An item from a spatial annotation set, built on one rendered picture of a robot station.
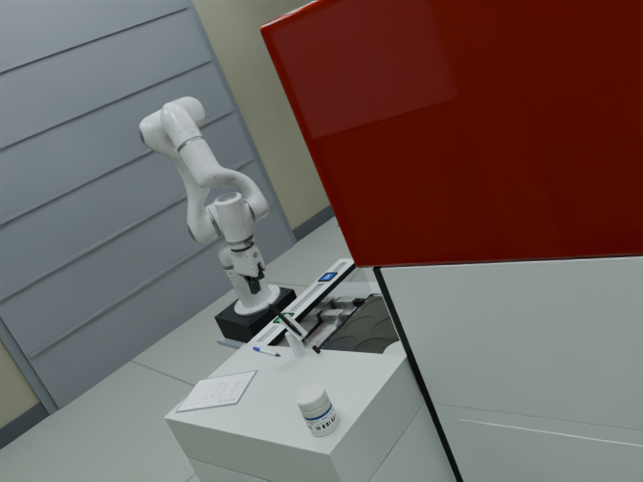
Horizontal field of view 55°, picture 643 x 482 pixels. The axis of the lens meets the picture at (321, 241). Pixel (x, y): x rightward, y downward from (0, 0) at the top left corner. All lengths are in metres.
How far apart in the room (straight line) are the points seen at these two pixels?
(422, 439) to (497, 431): 0.19
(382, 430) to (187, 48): 4.32
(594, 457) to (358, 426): 0.52
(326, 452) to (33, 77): 3.94
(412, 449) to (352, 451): 0.24
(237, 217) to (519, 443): 0.96
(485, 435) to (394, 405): 0.24
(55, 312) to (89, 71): 1.78
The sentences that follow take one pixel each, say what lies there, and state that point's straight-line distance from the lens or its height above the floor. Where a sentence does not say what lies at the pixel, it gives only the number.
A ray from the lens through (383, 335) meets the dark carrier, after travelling 1.86.
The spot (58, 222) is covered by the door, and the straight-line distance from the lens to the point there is 4.82.
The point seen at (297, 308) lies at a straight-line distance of 2.11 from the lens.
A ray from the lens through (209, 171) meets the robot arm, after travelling 1.88.
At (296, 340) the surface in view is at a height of 1.02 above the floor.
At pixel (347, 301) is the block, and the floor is 0.91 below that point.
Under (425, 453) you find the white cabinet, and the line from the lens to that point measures 1.70.
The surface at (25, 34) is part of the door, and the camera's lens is 4.96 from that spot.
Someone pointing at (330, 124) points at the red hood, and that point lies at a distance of 1.35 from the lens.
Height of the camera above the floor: 1.79
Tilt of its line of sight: 19 degrees down
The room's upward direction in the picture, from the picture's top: 23 degrees counter-clockwise
